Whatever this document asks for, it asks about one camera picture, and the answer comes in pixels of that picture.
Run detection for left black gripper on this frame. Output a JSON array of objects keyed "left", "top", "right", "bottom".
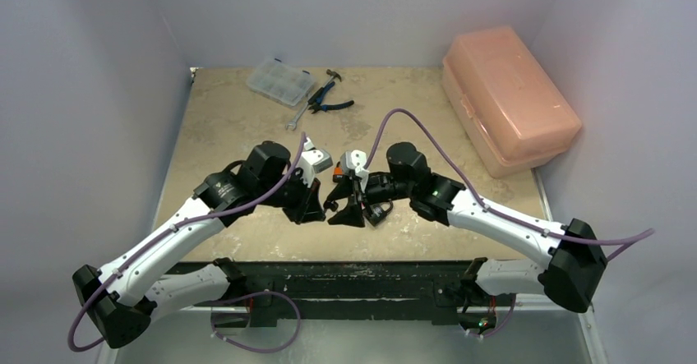
[{"left": 257, "top": 168, "right": 325, "bottom": 224}]

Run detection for orange black padlock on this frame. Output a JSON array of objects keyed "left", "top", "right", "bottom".
[{"left": 332, "top": 167, "right": 344, "bottom": 183}]

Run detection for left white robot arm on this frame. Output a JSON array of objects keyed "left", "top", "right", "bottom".
[{"left": 72, "top": 137, "right": 333, "bottom": 348}]

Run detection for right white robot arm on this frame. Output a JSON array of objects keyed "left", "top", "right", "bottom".
[{"left": 323, "top": 142, "right": 607, "bottom": 313}]

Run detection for silver wrench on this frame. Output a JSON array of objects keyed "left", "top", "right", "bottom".
[{"left": 285, "top": 104, "right": 308, "bottom": 131}]

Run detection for small hammer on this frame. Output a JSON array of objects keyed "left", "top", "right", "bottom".
[{"left": 307, "top": 69, "right": 343, "bottom": 104}]

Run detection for clear plastic organizer box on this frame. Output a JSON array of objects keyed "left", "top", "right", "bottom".
[{"left": 246, "top": 58, "right": 316, "bottom": 108}]

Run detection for pink plastic storage box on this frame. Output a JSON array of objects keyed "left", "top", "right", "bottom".
[{"left": 441, "top": 26, "right": 582, "bottom": 178}]

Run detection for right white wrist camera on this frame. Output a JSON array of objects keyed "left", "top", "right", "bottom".
[{"left": 339, "top": 150, "right": 369, "bottom": 187}]

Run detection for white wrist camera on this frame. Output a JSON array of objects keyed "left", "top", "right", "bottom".
[
  {"left": 297, "top": 136, "right": 334, "bottom": 187},
  {"left": 339, "top": 150, "right": 369, "bottom": 187}
]

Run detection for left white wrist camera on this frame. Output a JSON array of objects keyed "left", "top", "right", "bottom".
[{"left": 297, "top": 136, "right": 334, "bottom": 187}]

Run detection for blue handled pliers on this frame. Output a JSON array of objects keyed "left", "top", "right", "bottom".
[{"left": 307, "top": 81, "right": 356, "bottom": 115}]

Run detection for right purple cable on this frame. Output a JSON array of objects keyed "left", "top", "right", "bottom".
[{"left": 363, "top": 108, "right": 656, "bottom": 341}]

